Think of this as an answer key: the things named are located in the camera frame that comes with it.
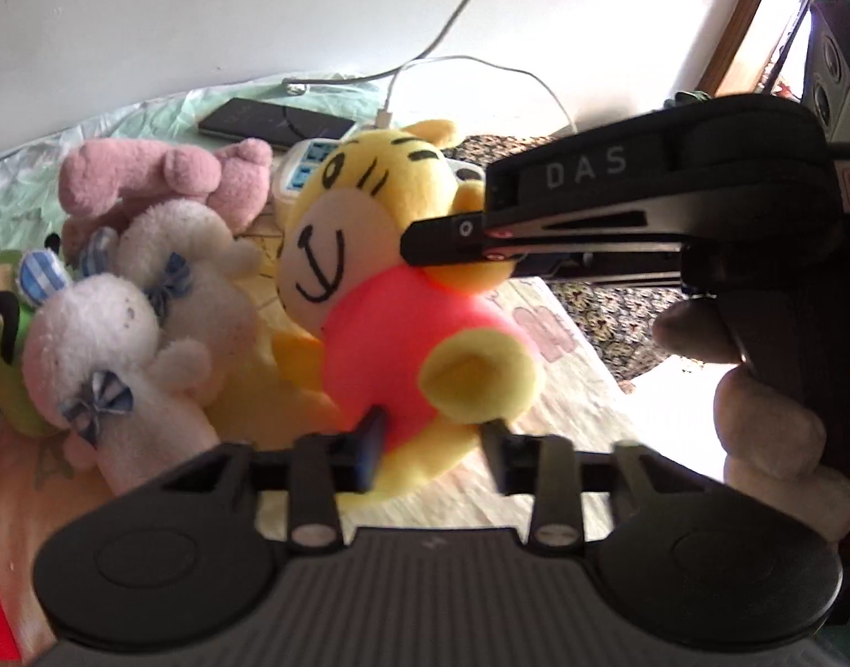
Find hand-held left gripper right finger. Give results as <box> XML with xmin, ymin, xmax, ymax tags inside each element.
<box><xmin>481</xmin><ymin>421</ymin><xmax>683</xmax><ymax>551</ymax></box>

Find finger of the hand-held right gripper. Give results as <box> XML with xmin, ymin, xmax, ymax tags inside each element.
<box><xmin>401</xmin><ymin>211</ymin><xmax>687</xmax><ymax>287</ymax></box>

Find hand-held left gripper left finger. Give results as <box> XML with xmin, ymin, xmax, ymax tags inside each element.
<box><xmin>161</xmin><ymin>406</ymin><xmax>391</xmax><ymax>555</ymax></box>

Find yellow tiger plush toy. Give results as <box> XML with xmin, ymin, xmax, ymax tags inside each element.
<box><xmin>271</xmin><ymin>118</ymin><xmax>547</xmax><ymax>499</ymax></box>

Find white bunny plush checked ears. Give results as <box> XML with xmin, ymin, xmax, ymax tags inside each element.
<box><xmin>18</xmin><ymin>226</ymin><xmax>222</xmax><ymax>496</ymax></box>
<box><xmin>116</xmin><ymin>198</ymin><xmax>268</xmax><ymax>380</ymax></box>

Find pink plush toy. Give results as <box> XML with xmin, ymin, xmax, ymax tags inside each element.
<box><xmin>57</xmin><ymin>137</ymin><xmax>274</xmax><ymax>260</ymax></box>

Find person's right hand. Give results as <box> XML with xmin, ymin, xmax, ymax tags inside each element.
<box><xmin>654</xmin><ymin>295</ymin><xmax>850</xmax><ymax>545</ymax></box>

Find printed pastel blanket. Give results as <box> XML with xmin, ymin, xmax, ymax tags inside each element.
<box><xmin>0</xmin><ymin>212</ymin><xmax>728</xmax><ymax>667</ymax></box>

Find white power strip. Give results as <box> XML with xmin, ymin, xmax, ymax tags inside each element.
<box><xmin>268</xmin><ymin>139</ymin><xmax>483</xmax><ymax>225</ymax></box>

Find dark patterned cloth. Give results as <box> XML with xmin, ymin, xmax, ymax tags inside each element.
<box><xmin>453</xmin><ymin>132</ymin><xmax>679</xmax><ymax>385</ymax></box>

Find black phone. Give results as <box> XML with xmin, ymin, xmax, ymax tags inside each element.
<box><xmin>197</xmin><ymin>98</ymin><xmax>357</xmax><ymax>149</ymax></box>

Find light green bed sheet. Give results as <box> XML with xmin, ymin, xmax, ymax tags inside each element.
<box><xmin>0</xmin><ymin>71</ymin><xmax>398</xmax><ymax>244</ymax></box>

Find wooden door frame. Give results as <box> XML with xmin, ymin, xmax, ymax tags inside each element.
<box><xmin>701</xmin><ymin>0</ymin><xmax>788</xmax><ymax>97</ymax></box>

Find white charging cable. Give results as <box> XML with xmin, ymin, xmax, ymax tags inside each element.
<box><xmin>376</xmin><ymin>57</ymin><xmax>580</xmax><ymax>136</ymax></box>
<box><xmin>284</xmin><ymin>0</ymin><xmax>501</xmax><ymax>96</ymax></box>

